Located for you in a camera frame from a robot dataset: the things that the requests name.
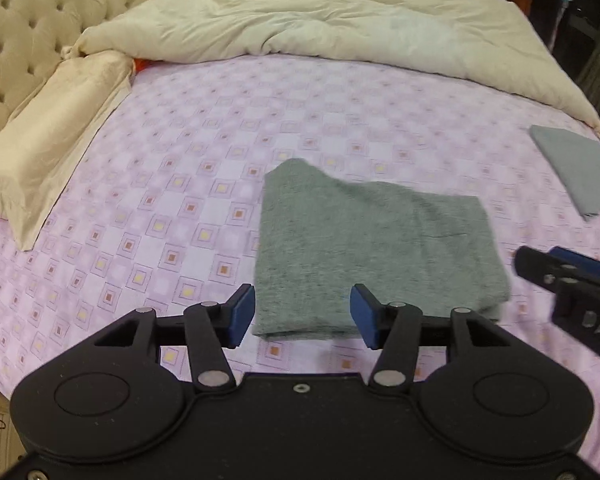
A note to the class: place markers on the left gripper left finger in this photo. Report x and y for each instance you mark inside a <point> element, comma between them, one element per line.
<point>237,313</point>

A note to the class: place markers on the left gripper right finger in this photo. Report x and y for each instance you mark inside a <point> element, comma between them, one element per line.
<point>369,316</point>

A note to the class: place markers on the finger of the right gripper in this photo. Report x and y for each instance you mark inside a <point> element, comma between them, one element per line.
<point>540,268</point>
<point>582,262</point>

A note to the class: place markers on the grey knitted pants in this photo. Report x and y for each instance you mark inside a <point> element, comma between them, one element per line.
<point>319,236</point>

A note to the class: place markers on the folded grey cloth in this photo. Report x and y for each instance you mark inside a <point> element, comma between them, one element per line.
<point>576,161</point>

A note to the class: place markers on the pink patterned bed sheet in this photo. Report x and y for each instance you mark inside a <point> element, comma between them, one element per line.
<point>164,208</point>

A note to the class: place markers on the cream duvet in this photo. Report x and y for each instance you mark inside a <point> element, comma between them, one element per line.
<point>490,42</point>

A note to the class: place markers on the cream satin pillow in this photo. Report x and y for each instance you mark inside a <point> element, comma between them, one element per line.
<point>41,147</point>

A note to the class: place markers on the red item behind pillow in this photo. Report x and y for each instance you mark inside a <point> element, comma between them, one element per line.
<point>141,64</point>

